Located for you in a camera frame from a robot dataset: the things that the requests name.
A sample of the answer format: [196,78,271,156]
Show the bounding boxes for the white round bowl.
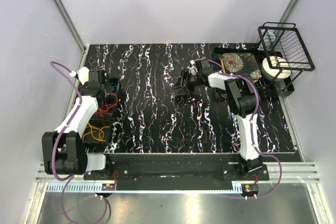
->
[261,56,291,81]

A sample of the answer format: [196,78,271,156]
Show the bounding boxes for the black wire dish rack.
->
[258,22,315,97]

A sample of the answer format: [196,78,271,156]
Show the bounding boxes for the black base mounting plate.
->
[84,162,270,191]

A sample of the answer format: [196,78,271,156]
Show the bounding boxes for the floral patterned box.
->
[221,52,262,82]

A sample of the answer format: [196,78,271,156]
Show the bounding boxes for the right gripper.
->
[170,70,202,98]

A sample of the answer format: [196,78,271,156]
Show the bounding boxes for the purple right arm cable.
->
[191,58,283,190]

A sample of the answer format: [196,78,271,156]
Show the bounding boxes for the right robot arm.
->
[173,58,263,180]

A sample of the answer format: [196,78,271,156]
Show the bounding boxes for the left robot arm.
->
[41,67,113,180]

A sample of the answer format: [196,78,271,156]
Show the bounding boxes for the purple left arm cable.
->
[49,61,83,182]

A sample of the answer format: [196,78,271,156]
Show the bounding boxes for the black three-compartment tray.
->
[82,77,122,147]

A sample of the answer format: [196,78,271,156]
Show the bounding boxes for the yellow thin cable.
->
[81,121,110,143]

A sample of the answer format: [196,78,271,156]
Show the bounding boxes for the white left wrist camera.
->
[69,67,90,85]

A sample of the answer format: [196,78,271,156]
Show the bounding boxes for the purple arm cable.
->
[191,58,283,190]
[49,61,83,182]

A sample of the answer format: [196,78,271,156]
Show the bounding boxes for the orange thin cable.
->
[96,92,119,119]

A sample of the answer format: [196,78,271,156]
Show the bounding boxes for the glass cup in rack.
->
[264,31,276,51]

